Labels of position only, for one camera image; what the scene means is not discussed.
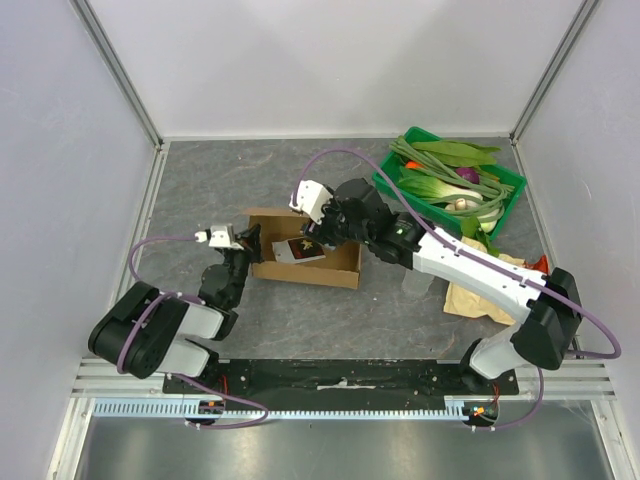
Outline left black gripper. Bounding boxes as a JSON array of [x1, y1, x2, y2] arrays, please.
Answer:
[[224, 224, 266, 306]]

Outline brown cardboard box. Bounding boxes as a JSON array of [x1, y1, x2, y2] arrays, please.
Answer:
[[245, 207, 362, 289]]

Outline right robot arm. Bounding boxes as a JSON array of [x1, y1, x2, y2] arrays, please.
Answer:
[[290, 179, 581, 394]]

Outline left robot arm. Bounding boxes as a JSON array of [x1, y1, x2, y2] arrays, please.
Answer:
[[88, 224, 263, 393]]

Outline green plastic tray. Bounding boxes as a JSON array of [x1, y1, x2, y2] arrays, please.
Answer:
[[372, 126, 527, 239]]

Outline clear plastic water bottle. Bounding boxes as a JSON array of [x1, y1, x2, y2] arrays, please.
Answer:
[[401, 270, 434, 298]]

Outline white mushroom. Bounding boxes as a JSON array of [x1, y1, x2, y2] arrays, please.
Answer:
[[445, 198, 481, 212]]

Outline green leafy vegetables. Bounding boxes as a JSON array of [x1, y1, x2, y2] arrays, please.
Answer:
[[410, 140, 499, 167]]

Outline red onion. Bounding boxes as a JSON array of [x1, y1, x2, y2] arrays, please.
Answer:
[[455, 167, 480, 185]]

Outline green long beans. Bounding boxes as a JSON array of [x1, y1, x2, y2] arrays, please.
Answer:
[[390, 136, 514, 210]]

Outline beige paper bag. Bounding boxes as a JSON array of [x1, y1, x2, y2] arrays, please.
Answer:
[[443, 236, 525, 326]]

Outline red chip bag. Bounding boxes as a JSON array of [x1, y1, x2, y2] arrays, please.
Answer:
[[523, 255, 549, 275]]

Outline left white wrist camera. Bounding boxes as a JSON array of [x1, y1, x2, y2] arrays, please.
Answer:
[[194, 224, 244, 250]]

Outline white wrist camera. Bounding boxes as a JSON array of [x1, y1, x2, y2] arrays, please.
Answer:
[[194, 224, 244, 250], [289, 180, 333, 225]]

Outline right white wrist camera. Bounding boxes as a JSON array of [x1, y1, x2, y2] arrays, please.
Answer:
[[289, 180, 333, 225]]

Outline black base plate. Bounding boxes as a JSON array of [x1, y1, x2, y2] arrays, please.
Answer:
[[162, 357, 521, 412]]

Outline white slotted cable duct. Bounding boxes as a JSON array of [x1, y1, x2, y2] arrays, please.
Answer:
[[92, 398, 469, 421]]

